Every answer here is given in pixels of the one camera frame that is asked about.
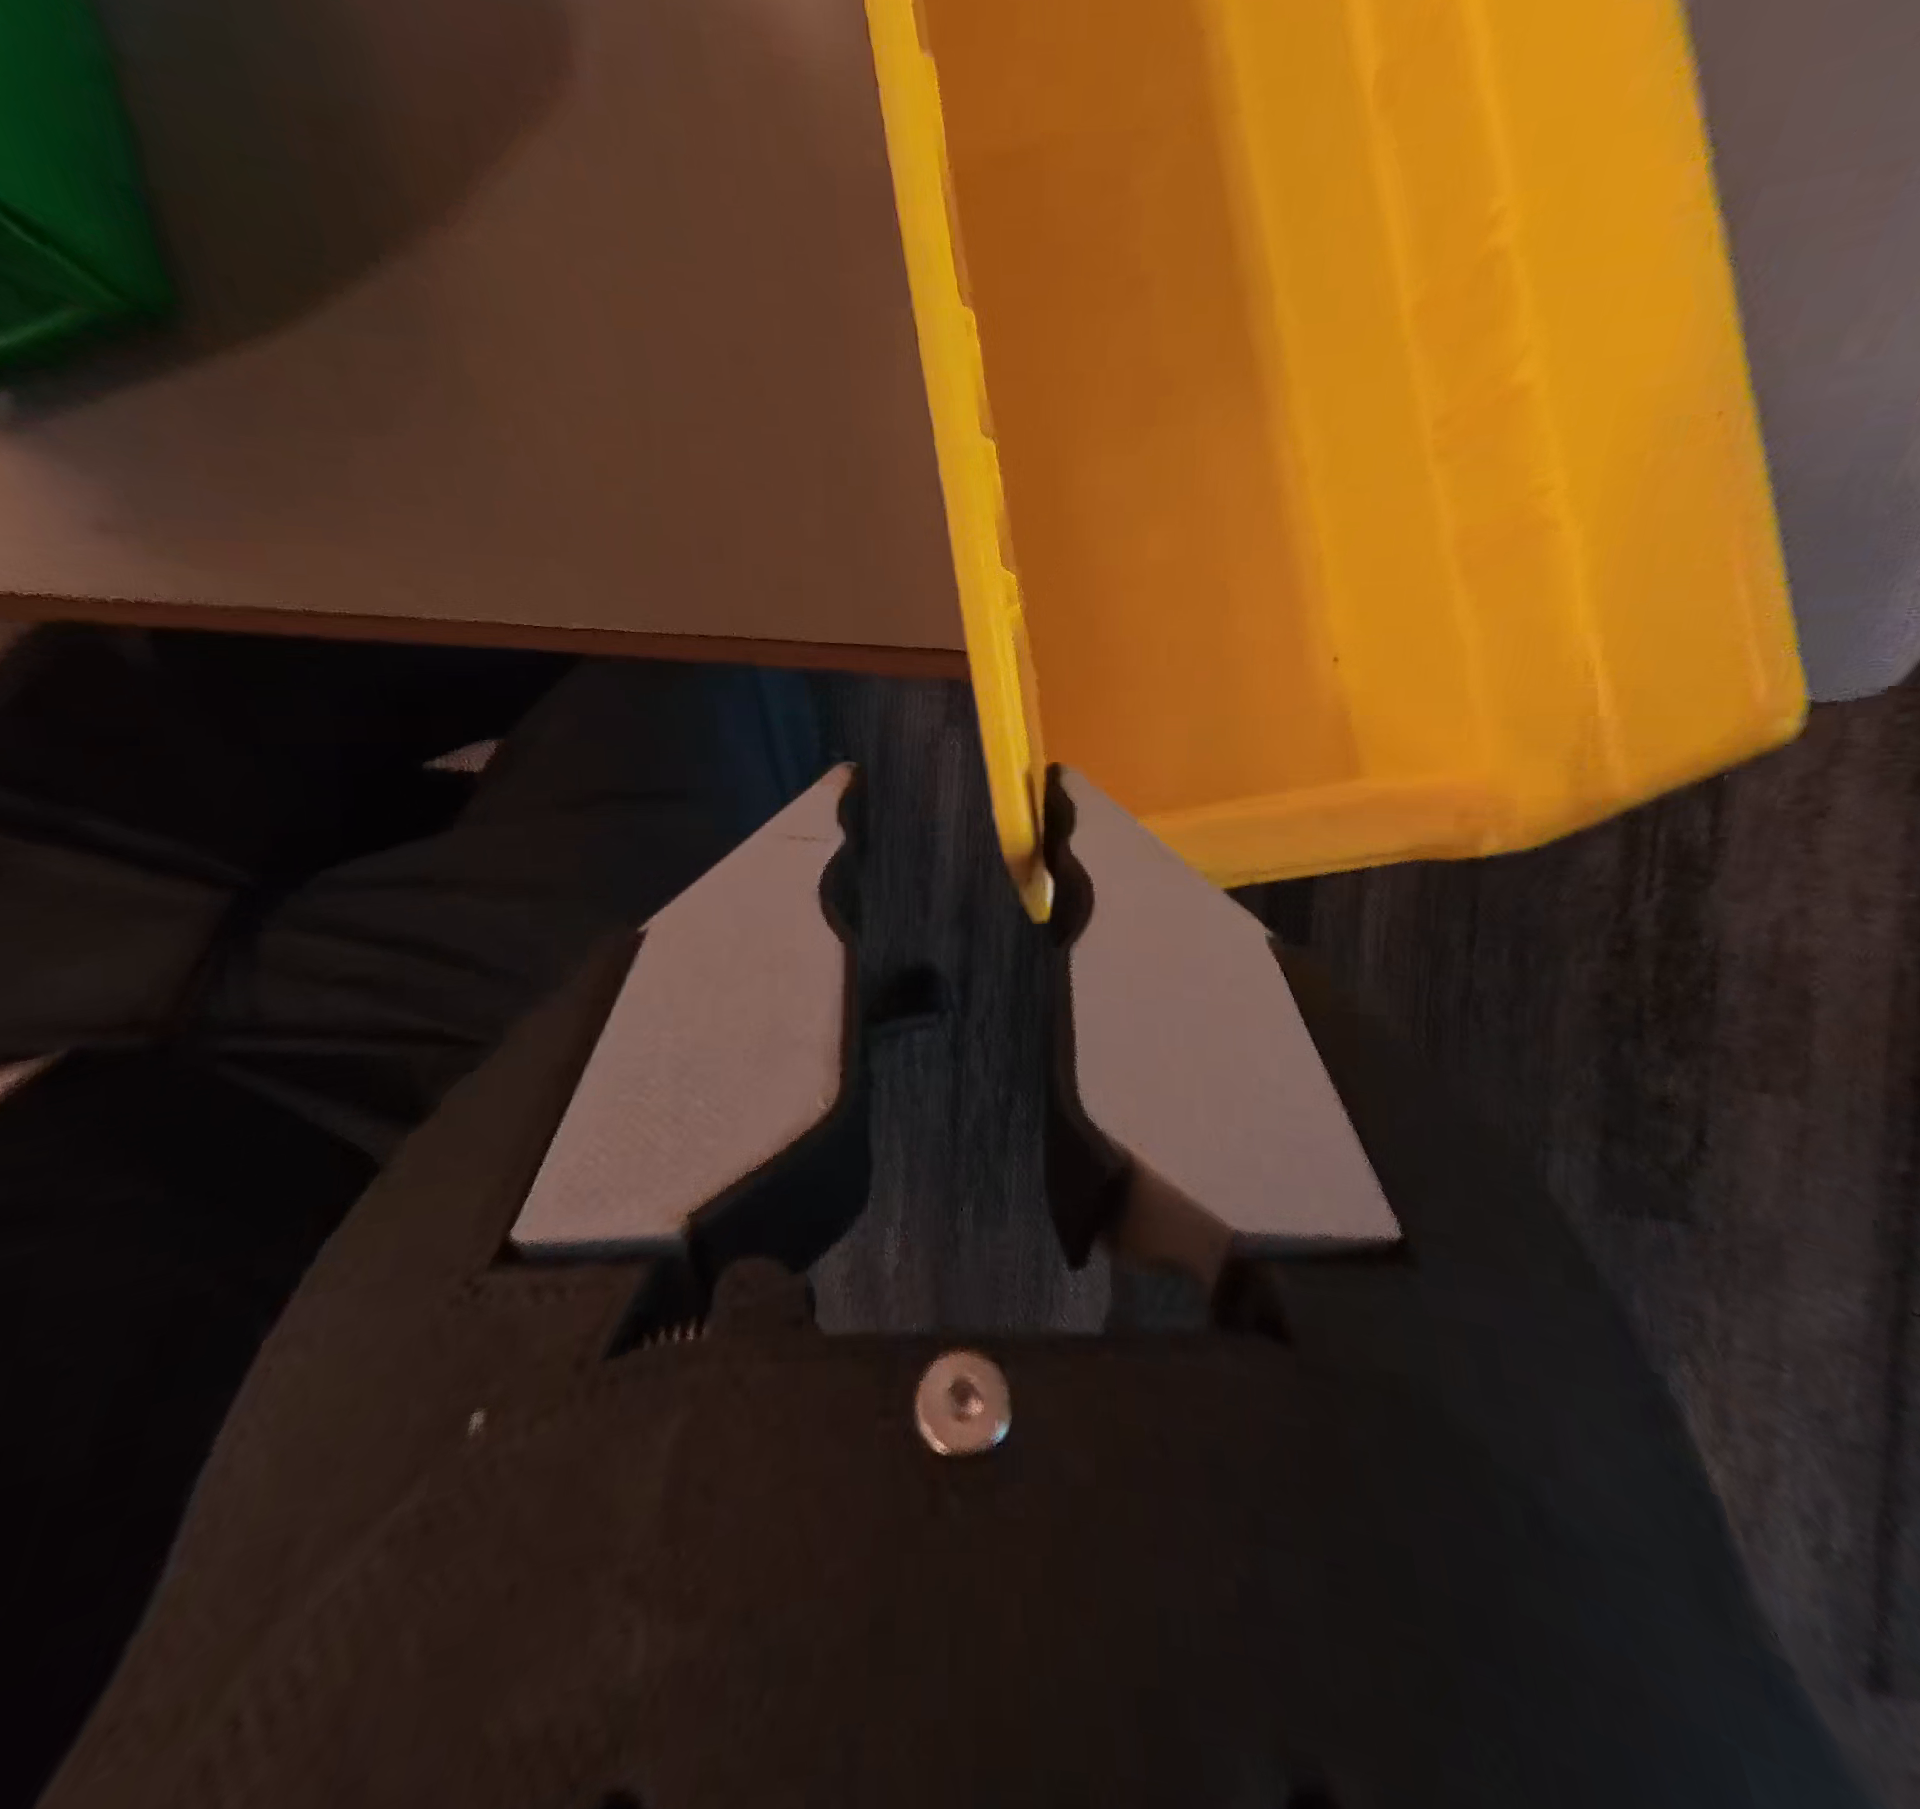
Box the person's dark trousers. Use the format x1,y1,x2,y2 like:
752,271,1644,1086
0,624,858,1408

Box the yellow plastic bin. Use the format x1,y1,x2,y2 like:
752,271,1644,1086
847,0,1806,928

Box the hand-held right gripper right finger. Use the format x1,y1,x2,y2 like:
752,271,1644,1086
1051,765,1409,1266

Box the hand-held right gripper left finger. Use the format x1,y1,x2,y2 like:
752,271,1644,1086
512,765,863,1259

